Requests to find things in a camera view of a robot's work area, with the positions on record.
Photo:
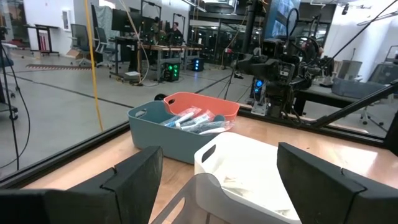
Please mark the grey storage tub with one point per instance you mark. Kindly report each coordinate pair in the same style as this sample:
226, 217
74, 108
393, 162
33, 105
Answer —
357, 88

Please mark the device with blue light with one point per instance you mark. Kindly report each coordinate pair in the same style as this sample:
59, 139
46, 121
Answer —
259, 85

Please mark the teal plastic bin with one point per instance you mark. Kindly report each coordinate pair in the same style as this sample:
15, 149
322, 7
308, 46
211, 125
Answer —
155, 140

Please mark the bag of cotton balls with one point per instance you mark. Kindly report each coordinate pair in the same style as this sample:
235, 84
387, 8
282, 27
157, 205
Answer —
233, 186

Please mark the computer tower green lights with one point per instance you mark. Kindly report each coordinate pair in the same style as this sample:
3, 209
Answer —
171, 71

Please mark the black low table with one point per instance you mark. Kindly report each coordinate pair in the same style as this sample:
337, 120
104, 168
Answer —
317, 96

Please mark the orange plastic bin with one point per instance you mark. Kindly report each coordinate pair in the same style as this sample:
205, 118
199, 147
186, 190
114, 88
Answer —
214, 104

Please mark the grey translucent plastic bin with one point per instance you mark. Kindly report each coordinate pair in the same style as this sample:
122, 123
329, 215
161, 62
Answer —
199, 205

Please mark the white plastic bin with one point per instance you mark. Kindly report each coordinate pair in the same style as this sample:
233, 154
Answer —
248, 155

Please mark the black computer monitor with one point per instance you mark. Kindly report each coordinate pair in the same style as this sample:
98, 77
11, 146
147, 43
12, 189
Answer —
124, 20

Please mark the blue display panel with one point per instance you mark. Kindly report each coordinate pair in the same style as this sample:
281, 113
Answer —
280, 18

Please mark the person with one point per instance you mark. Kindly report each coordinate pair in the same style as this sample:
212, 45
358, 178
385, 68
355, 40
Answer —
175, 32

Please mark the red white bagged toothbrush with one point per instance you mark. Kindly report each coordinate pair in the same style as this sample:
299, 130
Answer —
199, 119

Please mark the striped floor strip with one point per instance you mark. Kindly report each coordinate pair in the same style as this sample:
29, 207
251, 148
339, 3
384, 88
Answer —
59, 67

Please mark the cardboard box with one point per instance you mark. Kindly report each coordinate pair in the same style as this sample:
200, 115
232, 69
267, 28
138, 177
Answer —
74, 53

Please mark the wooden workbench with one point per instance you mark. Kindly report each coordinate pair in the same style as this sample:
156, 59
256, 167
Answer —
168, 48

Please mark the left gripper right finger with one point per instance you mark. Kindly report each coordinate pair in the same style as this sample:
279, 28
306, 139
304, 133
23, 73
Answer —
314, 186

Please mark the black aluminium table frame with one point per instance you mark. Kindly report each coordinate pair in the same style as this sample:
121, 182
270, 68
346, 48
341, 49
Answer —
62, 154

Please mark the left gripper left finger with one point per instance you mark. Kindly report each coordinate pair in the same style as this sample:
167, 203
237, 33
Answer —
133, 193

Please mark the black side table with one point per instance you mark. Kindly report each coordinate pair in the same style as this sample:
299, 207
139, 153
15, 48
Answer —
43, 37

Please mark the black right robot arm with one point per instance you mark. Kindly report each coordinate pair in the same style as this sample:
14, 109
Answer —
280, 99

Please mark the computer tower blue lights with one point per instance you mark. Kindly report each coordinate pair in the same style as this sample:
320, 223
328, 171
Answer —
198, 64

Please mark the black tripod stand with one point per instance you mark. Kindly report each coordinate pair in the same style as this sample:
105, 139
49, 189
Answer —
9, 104

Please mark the blue white bagged toothbrush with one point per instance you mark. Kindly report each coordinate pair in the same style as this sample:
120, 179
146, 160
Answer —
182, 117

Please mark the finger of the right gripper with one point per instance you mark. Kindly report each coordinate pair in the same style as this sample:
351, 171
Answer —
270, 68
292, 72

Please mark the teal white toothbrush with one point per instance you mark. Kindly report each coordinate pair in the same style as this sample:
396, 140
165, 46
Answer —
214, 129

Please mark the grey mesh office chair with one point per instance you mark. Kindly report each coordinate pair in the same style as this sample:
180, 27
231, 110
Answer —
82, 40

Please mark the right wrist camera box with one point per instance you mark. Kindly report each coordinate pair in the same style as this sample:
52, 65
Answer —
272, 49

